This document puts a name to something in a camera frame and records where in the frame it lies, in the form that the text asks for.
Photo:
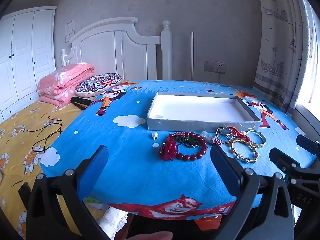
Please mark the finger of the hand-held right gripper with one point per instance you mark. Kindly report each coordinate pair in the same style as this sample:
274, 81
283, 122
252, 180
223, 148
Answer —
308, 143
282, 158

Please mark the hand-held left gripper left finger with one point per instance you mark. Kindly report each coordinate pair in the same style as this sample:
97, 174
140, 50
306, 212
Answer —
96, 166

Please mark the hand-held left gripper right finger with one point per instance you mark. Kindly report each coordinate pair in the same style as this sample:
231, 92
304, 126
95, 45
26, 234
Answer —
225, 172

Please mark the wide gold bangle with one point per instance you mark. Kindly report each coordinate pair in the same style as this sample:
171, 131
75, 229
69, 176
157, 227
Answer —
261, 143

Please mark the red rose hair clip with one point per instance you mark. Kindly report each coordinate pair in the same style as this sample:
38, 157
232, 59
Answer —
170, 150

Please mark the shallow white cardboard box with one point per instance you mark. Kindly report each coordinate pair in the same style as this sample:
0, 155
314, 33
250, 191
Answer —
195, 107

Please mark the person's left hand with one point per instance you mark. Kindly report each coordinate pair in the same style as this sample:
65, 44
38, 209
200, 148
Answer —
152, 236

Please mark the white window sill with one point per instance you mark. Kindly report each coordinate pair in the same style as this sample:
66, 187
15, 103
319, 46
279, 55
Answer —
310, 115

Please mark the small pink tassel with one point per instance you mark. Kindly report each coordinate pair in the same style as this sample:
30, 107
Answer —
216, 140

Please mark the blue cartoon tablecloth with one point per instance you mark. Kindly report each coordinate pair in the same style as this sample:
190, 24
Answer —
130, 160

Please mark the white lace cloth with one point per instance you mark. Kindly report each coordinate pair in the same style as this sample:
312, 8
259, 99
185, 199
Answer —
112, 220

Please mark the black folding fan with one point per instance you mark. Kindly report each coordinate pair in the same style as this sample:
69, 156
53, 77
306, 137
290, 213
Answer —
80, 102

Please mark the pearl earring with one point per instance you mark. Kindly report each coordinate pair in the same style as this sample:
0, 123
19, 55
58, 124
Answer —
155, 135

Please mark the yellow floral bed sheet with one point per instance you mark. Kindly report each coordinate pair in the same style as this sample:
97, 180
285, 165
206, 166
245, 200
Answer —
22, 140

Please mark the round patterned cushion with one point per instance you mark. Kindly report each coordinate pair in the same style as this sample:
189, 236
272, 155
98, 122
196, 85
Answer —
100, 82

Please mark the pink folded quilt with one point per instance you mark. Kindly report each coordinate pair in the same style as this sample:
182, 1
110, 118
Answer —
62, 82

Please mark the ship print curtain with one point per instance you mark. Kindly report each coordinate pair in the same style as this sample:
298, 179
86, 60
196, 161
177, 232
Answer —
277, 55

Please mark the white plug charger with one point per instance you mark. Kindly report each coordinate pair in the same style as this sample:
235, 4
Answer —
221, 69

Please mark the white wooden headboard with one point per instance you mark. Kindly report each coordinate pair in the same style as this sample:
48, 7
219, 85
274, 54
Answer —
100, 50

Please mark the metal pipe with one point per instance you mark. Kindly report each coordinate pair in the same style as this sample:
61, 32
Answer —
192, 55

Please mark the white wardrobe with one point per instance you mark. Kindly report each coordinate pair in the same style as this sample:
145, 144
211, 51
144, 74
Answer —
22, 55

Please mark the grey wall switch panel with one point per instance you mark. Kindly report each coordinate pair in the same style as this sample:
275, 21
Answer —
210, 65

